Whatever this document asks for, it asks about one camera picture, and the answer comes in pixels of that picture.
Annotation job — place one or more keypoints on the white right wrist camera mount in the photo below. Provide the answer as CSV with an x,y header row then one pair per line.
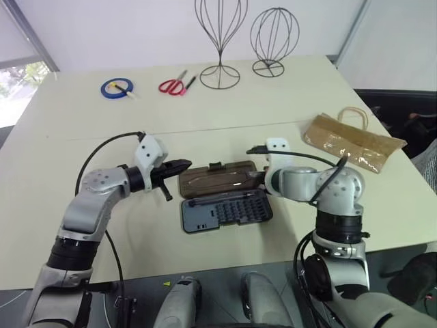
x,y
277,145

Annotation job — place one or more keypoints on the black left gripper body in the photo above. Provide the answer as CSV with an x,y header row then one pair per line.
x,y
163,172

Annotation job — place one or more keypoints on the dark chair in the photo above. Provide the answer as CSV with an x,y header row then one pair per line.
x,y
392,109

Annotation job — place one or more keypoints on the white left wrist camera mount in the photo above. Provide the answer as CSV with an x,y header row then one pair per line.
x,y
148,152

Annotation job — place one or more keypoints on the black bag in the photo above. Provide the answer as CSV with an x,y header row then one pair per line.
x,y
413,276

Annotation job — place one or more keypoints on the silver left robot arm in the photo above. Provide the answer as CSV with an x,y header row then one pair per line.
x,y
92,191

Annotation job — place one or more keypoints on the grey rounded robot leg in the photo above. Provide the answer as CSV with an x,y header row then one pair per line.
x,y
179,304
263,300

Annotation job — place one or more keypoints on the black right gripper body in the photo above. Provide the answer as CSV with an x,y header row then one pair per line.
x,y
266,179

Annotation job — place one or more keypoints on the black yellow white-tipped pen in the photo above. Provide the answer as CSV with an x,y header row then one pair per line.
x,y
129,93

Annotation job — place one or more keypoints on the brown paper bag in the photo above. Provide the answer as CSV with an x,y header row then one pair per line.
x,y
355,145

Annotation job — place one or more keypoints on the black screwdriver bit case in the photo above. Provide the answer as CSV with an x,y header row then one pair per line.
x,y
225,218

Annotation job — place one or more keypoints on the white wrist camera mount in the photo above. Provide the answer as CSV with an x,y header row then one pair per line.
x,y
277,145
148,152

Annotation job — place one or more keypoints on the black pen red cap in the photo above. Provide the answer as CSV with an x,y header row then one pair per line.
x,y
188,84

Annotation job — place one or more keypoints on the blue tape roll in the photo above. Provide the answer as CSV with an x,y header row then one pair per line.
x,y
104,89

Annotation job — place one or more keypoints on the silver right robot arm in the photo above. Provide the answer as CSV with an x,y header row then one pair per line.
x,y
334,191

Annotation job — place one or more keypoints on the grey window frame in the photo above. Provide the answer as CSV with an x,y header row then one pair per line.
x,y
37,37

